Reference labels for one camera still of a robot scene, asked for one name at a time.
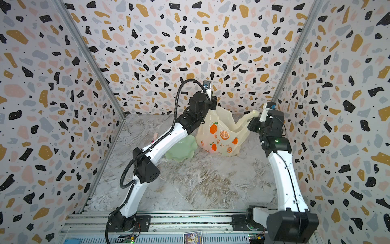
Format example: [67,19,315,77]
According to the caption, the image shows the yellow translucent plastic bag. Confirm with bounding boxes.
[196,106,260,157]

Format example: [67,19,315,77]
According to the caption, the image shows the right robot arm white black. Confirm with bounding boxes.
[247,108,319,244]

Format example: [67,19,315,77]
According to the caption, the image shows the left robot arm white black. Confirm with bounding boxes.
[105,90,217,235]

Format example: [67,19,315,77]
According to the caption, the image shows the green scalloped plate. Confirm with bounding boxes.
[165,135,198,163]

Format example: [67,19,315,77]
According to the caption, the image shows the purple printed card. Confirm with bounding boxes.
[183,231,203,244]

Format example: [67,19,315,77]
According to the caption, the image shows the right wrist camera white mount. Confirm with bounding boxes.
[259,102,276,122]

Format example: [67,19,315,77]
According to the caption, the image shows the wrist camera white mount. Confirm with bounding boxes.
[259,102,276,122]
[202,80,212,100]

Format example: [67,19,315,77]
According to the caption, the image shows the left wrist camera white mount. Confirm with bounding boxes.
[202,80,212,100]

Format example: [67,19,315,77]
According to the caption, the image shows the right aluminium corner post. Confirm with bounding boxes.
[271,0,324,103]

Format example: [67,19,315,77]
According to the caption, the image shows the aluminium corner post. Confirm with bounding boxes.
[271,0,324,103]
[52,1,126,120]

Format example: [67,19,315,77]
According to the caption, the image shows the left black corrugated cable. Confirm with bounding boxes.
[105,78,211,244]

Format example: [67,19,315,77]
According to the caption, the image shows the left aluminium corner post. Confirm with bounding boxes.
[52,1,126,120]

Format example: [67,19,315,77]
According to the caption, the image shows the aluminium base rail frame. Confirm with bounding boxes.
[57,209,317,244]

